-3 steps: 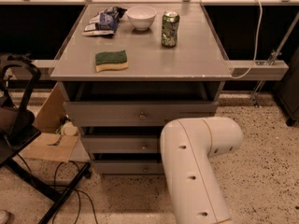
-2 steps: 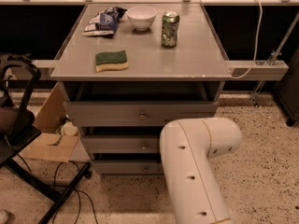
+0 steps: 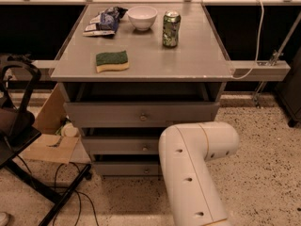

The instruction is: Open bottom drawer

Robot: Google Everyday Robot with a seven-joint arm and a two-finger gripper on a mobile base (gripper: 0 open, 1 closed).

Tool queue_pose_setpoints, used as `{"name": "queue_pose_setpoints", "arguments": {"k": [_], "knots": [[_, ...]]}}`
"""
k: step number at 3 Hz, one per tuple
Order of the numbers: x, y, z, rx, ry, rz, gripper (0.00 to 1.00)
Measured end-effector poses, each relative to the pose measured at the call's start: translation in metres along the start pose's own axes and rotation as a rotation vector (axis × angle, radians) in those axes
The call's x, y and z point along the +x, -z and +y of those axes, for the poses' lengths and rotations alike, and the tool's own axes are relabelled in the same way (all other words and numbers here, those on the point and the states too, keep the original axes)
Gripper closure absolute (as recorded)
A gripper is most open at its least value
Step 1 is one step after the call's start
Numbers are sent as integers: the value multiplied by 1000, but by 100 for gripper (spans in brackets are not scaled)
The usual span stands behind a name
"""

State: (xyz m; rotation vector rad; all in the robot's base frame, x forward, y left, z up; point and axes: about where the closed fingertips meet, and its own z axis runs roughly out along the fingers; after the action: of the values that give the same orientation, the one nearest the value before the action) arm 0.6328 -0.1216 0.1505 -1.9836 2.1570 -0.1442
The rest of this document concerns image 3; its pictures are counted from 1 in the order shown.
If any grey bottom drawer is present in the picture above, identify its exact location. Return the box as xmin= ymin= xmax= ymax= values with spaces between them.
xmin=93 ymin=162 xmax=162 ymax=176

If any grey drawer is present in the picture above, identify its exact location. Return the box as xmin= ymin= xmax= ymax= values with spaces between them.
xmin=93 ymin=162 xmax=162 ymax=176
xmin=82 ymin=137 xmax=158 ymax=155
xmin=64 ymin=102 xmax=219 ymax=128

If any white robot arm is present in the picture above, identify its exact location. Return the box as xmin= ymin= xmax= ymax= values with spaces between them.
xmin=158 ymin=121 xmax=239 ymax=226

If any grey drawer cabinet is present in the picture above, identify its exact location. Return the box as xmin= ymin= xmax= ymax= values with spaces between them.
xmin=52 ymin=3 xmax=231 ymax=166

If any grey middle drawer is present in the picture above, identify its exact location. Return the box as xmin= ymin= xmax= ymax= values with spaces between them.
xmin=82 ymin=137 xmax=158 ymax=155

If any grey top drawer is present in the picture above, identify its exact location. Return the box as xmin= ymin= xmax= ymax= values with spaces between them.
xmin=64 ymin=102 xmax=219 ymax=128

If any green yellow sponge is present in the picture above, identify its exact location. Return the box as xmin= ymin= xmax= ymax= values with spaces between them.
xmin=96 ymin=51 xmax=129 ymax=73

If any green soda can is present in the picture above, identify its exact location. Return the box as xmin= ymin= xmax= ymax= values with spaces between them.
xmin=163 ymin=10 xmax=181 ymax=47

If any white round container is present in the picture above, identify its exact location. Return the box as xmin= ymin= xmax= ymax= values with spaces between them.
xmin=61 ymin=123 xmax=79 ymax=137

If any white bowl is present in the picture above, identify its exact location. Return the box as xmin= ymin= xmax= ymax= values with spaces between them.
xmin=127 ymin=6 xmax=158 ymax=31

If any blue white snack bag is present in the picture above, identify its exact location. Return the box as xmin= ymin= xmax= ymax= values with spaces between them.
xmin=83 ymin=7 xmax=128 ymax=37

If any brown cardboard sheet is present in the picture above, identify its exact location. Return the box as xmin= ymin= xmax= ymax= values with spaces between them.
xmin=23 ymin=86 xmax=79 ymax=164

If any metal diagonal brace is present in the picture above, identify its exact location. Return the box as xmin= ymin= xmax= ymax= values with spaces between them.
xmin=252 ymin=11 xmax=301 ymax=108

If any black cart at right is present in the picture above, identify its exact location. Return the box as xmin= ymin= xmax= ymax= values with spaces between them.
xmin=277 ymin=47 xmax=301 ymax=127

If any white cable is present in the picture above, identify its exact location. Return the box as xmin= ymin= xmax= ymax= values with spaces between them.
xmin=230 ymin=0 xmax=265 ymax=81

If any black floor cable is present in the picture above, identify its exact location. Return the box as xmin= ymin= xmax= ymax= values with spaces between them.
xmin=51 ymin=161 xmax=101 ymax=226

